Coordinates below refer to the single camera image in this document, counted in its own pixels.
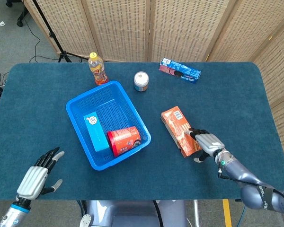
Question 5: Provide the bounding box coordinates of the orange cracker box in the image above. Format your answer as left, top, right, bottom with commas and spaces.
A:
160, 105, 202, 158

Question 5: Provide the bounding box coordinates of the silver table leg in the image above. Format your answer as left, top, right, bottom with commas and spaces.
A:
193, 200, 201, 227

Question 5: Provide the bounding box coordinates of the grey robot torso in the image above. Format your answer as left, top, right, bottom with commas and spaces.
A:
79, 200, 189, 227

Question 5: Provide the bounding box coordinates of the black office chair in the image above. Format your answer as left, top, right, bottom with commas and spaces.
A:
6, 0, 30, 27

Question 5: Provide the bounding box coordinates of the red instant noodle cup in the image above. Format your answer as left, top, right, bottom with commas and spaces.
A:
106, 126, 142, 157

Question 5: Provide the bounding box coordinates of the light blue cardboard box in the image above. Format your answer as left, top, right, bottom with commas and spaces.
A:
82, 111, 110, 153

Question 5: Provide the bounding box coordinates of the blue cookie package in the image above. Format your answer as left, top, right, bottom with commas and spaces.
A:
159, 57, 202, 84

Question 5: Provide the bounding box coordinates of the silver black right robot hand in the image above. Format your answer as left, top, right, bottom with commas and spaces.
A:
186, 127, 225, 164

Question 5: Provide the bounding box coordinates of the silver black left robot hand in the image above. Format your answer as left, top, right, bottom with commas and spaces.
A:
16, 147, 65, 201

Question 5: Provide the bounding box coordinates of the blue perforated plastic basket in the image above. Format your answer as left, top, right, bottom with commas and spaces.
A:
65, 80, 152, 171

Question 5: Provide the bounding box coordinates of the glass jar white lid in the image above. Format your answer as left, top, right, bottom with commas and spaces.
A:
133, 71, 149, 92

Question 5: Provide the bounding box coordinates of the black floor cable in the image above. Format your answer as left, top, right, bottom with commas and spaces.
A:
21, 14, 62, 63

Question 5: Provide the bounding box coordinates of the iced tea bottle yellow cap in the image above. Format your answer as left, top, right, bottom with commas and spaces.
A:
88, 52, 109, 86

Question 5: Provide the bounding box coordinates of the wicker folding screen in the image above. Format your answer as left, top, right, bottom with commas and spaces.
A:
23, 0, 284, 164

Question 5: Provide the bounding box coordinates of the teal table mat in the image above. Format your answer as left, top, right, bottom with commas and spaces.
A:
0, 61, 284, 201

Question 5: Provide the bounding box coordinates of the black tripod stand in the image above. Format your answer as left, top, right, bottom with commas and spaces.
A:
32, 0, 83, 63

